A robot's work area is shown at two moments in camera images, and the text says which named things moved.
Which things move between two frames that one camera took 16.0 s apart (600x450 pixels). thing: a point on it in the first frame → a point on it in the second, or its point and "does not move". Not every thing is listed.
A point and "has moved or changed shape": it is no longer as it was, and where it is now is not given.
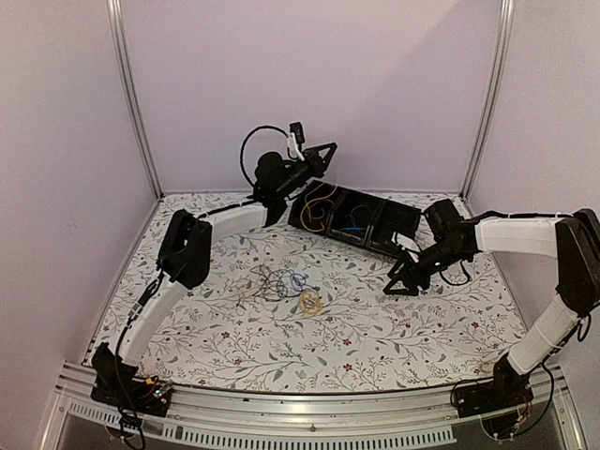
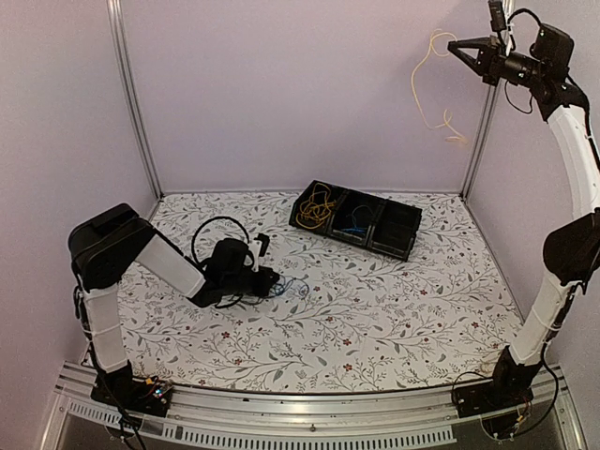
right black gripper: (411, 270) → (491, 58)
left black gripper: (314, 159) → (265, 283)
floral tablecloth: (278, 307) does not move
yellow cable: (314, 200) has moved or changed shape
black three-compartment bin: (363, 219) does not move
